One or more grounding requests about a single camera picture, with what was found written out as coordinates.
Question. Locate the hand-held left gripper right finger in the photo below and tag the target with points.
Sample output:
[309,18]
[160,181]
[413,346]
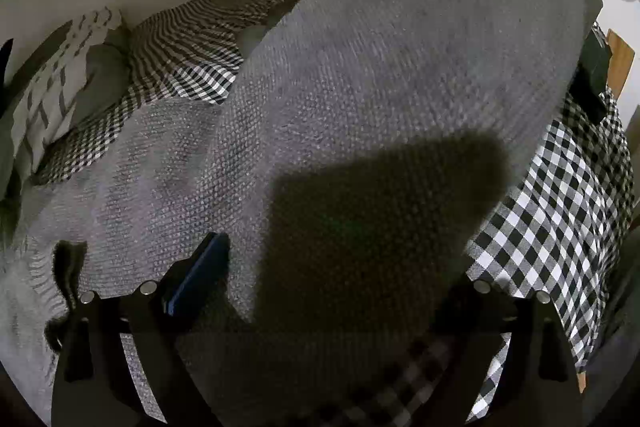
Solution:
[481,308]

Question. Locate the plain grey pillow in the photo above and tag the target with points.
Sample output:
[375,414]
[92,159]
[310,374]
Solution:
[100,79]

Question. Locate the black cloth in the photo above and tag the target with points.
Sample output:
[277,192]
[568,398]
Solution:
[595,67]

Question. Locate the white pillow with grey pattern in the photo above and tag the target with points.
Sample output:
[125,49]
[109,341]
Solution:
[55,82]

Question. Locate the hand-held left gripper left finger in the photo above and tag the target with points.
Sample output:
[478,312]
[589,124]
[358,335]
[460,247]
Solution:
[201,271]

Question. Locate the black white checkered blanket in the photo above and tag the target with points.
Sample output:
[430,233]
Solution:
[550,227]

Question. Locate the grey knitted sweater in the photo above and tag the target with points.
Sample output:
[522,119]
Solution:
[380,87]

